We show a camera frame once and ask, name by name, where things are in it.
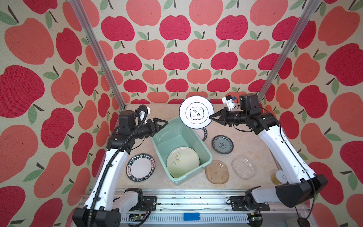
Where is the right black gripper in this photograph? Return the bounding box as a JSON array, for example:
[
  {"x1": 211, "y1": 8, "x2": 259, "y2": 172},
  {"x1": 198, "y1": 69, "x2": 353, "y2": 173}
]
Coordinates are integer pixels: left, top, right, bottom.
[{"x1": 209, "y1": 108, "x2": 247, "y2": 128}]

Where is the right aluminium frame post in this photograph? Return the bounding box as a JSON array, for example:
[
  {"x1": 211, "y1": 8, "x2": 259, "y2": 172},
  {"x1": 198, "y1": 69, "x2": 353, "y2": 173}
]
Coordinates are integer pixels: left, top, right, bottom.
[{"x1": 258, "y1": 0, "x2": 322, "y2": 102}]

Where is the aluminium frame post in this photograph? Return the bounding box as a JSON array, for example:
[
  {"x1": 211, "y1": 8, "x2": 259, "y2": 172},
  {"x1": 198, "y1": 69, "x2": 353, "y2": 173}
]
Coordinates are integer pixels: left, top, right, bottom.
[
  {"x1": 258, "y1": 0, "x2": 322, "y2": 102},
  {"x1": 70, "y1": 0, "x2": 127, "y2": 111}
]

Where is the clear glass square plate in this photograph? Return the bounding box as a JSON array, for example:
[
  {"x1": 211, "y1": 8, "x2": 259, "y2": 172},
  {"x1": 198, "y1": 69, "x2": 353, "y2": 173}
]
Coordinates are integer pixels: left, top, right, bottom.
[{"x1": 232, "y1": 155, "x2": 256, "y2": 180}]

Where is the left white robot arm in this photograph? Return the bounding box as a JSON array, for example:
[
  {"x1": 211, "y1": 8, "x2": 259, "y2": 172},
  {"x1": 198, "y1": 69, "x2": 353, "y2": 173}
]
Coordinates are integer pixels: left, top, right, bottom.
[{"x1": 72, "y1": 118, "x2": 168, "y2": 227}]

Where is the blue block on rail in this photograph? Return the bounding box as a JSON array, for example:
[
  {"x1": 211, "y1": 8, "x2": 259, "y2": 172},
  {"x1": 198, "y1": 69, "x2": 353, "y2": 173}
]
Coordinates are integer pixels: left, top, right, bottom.
[{"x1": 183, "y1": 212, "x2": 200, "y2": 222}]

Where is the cream plate with flower sprig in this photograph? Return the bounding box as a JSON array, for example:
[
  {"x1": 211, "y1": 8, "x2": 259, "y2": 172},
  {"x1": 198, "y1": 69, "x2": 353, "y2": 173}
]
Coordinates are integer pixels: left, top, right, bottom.
[{"x1": 166, "y1": 147, "x2": 199, "y2": 178}]

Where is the amber glass square plate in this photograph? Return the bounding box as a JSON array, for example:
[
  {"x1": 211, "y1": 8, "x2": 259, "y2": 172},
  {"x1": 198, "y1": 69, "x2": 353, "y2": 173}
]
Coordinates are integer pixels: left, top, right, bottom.
[{"x1": 205, "y1": 160, "x2": 230, "y2": 184}]

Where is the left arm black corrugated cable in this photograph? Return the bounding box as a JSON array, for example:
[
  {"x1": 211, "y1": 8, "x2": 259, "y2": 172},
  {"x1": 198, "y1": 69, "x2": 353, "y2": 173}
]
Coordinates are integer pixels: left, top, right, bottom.
[{"x1": 85, "y1": 104, "x2": 149, "y2": 227}]

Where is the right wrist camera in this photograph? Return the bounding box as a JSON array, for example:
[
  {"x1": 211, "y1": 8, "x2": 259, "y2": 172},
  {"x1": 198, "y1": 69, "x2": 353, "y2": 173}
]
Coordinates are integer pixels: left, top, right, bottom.
[{"x1": 222, "y1": 93, "x2": 260, "y2": 111}]

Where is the jar with white lid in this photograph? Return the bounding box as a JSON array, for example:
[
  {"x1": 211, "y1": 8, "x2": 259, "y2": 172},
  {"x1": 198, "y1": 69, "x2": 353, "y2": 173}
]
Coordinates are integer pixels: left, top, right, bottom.
[{"x1": 270, "y1": 170, "x2": 287, "y2": 185}]

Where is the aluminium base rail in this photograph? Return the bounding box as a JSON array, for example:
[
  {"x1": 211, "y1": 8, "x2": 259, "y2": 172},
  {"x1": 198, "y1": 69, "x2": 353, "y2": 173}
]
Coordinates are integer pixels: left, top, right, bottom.
[{"x1": 69, "y1": 189, "x2": 315, "y2": 227}]

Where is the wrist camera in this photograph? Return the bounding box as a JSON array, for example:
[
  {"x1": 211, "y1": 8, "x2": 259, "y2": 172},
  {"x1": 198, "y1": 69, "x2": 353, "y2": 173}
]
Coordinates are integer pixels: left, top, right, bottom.
[
  {"x1": 222, "y1": 93, "x2": 260, "y2": 111},
  {"x1": 118, "y1": 110, "x2": 148, "y2": 135}
]

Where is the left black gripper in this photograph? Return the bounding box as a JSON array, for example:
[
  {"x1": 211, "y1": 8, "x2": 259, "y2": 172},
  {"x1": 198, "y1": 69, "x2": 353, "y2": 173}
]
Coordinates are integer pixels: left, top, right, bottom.
[{"x1": 131, "y1": 117, "x2": 169, "y2": 139}]

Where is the white plate dark lettered rim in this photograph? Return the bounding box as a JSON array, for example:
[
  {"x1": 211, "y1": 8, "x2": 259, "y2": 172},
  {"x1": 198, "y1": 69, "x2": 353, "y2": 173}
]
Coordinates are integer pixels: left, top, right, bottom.
[{"x1": 200, "y1": 128, "x2": 208, "y2": 141}]

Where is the dark round object right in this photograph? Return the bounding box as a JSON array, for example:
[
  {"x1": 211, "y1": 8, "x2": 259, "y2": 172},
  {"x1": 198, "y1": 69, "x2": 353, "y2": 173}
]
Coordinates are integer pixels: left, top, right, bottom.
[{"x1": 297, "y1": 217, "x2": 311, "y2": 227}]

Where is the small blue patterned plate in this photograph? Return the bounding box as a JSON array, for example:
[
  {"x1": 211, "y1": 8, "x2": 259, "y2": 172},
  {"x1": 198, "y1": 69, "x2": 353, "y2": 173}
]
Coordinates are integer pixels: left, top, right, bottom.
[{"x1": 212, "y1": 135, "x2": 234, "y2": 155}]

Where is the white plate teal cloud outline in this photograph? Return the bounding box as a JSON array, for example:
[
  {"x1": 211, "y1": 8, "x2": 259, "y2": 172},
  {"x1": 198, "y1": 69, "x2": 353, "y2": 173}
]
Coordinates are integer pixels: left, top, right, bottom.
[{"x1": 179, "y1": 96, "x2": 215, "y2": 129}]

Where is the mint green plastic bin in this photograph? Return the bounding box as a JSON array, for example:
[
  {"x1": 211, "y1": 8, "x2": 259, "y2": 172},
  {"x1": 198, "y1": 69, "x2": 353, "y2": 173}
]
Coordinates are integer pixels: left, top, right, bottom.
[{"x1": 151, "y1": 117, "x2": 213, "y2": 185}]

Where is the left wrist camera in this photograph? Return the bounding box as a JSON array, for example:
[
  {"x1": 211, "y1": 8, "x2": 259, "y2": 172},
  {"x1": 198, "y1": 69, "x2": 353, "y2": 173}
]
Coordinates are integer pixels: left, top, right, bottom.
[{"x1": 118, "y1": 110, "x2": 148, "y2": 135}]

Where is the left aluminium frame post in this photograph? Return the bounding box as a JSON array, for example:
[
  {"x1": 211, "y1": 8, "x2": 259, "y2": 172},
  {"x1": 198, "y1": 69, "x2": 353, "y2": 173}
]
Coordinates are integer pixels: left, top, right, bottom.
[{"x1": 70, "y1": 0, "x2": 127, "y2": 111}]

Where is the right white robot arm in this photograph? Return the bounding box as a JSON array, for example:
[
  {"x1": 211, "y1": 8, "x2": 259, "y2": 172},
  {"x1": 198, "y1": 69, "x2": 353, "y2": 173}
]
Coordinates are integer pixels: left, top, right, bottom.
[{"x1": 151, "y1": 107, "x2": 328, "y2": 211}]

